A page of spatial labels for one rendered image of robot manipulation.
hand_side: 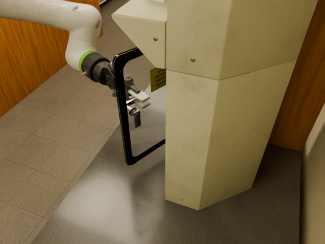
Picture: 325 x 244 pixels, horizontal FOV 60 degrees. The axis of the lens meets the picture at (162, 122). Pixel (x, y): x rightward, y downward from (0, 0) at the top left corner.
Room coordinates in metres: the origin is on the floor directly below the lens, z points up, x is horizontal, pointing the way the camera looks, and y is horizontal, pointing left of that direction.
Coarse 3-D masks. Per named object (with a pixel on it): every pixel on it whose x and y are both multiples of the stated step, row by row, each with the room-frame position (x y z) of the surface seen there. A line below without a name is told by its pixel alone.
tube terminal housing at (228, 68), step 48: (192, 0) 0.49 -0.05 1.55; (240, 0) 0.47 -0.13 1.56; (288, 0) 0.51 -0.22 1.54; (192, 48) 0.48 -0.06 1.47; (240, 48) 0.48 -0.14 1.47; (288, 48) 0.53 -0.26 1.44; (192, 96) 0.48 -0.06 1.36; (240, 96) 0.49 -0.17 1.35; (192, 144) 0.48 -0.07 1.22; (240, 144) 0.50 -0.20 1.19; (192, 192) 0.47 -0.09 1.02; (240, 192) 0.53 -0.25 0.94
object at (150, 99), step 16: (112, 64) 0.59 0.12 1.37; (128, 64) 0.62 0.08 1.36; (144, 64) 0.65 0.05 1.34; (128, 80) 0.61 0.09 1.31; (144, 80) 0.65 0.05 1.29; (160, 80) 0.69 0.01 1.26; (128, 96) 0.61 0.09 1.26; (144, 96) 0.65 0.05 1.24; (160, 96) 0.69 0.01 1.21; (128, 112) 0.61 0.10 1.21; (144, 112) 0.65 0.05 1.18; (160, 112) 0.69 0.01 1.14; (144, 128) 0.64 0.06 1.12; (160, 128) 0.69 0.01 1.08; (144, 144) 0.64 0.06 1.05
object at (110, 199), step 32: (96, 160) 0.66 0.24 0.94; (160, 160) 0.66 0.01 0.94; (288, 160) 0.66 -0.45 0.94; (96, 192) 0.53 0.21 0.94; (128, 192) 0.53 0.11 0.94; (160, 192) 0.53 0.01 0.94; (256, 192) 0.53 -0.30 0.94; (288, 192) 0.53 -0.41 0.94; (64, 224) 0.42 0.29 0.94; (96, 224) 0.42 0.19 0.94; (128, 224) 0.42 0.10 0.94; (160, 224) 0.42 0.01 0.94; (192, 224) 0.42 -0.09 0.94; (224, 224) 0.42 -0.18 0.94; (256, 224) 0.42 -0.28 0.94; (288, 224) 0.42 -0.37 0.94
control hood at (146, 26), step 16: (144, 0) 0.62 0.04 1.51; (112, 16) 0.54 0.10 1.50; (128, 16) 0.53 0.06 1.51; (144, 16) 0.53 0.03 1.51; (160, 16) 0.53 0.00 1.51; (128, 32) 0.53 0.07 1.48; (144, 32) 0.52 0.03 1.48; (160, 32) 0.51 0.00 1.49; (144, 48) 0.52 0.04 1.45; (160, 48) 0.51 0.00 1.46; (160, 64) 0.51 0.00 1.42
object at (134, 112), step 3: (132, 111) 0.61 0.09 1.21; (135, 111) 0.61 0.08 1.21; (138, 111) 0.61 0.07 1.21; (132, 114) 0.61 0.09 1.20; (135, 114) 0.60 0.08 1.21; (138, 114) 0.61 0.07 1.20; (135, 117) 0.60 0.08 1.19; (138, 117) 0.61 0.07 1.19; (135, 120) 0.60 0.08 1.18; (138, 120) 0.61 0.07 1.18; (135, 123) 0.60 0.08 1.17; (138, 123) 0.61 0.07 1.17; (135, 126) 0.60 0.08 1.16; (138, 126) 0.61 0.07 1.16
